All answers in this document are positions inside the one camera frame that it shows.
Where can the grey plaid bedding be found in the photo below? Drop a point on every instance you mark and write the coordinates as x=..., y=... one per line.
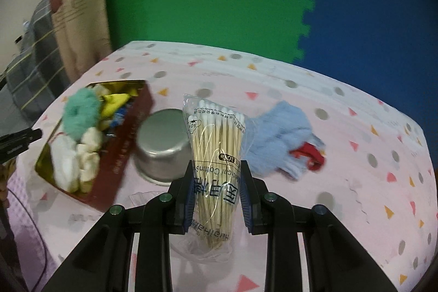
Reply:
x=34, y=56

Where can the pink patterned tablecloth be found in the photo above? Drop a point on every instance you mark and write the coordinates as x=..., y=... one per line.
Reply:
x=342, y=210

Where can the yellow plastic bag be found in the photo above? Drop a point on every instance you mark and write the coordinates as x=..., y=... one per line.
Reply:
x=111, y=103

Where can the cotton swab packet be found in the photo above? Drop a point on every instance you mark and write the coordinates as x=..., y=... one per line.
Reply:
x=214, y=148

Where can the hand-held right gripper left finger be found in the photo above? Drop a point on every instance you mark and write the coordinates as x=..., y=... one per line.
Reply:
x=189, y=210

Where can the beige floral curtain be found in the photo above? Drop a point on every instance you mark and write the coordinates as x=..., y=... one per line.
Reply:
x=82, y=11

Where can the teal fluffy scrunchie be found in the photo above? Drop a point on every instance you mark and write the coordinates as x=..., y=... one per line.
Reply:
x=80, y=114

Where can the red clip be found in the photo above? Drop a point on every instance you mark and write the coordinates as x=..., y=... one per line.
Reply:
x=308, y=151

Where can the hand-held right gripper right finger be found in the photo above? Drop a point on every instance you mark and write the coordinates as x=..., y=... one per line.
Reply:
x=245, y=206

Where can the cream knotted cloth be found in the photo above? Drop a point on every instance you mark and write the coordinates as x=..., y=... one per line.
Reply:
x=90, y=145

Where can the lavender waffle cloth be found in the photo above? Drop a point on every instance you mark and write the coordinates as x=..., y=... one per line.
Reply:
x=24, y=244

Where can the white folded cloth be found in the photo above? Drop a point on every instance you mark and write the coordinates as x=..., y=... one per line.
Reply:
x=65, y=160

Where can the blue wrapped packet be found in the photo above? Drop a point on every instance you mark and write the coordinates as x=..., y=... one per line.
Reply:
x=119, y=116

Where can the dark red tin box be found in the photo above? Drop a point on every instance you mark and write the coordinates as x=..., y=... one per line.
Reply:
x=127, y=148

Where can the clear plastic wrapper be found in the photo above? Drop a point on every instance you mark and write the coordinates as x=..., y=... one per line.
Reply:
x=138, y=200

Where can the round silver metal tin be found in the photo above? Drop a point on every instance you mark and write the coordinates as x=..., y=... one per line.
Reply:
x=160, y=136

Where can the blue foam mat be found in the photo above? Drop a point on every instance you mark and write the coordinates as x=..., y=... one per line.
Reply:
x=376, y=21

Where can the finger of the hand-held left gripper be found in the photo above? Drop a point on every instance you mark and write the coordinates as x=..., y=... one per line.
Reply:
x=17, y=143

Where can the light blue fluffy towel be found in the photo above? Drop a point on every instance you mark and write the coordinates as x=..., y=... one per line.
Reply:
x=277, y=138

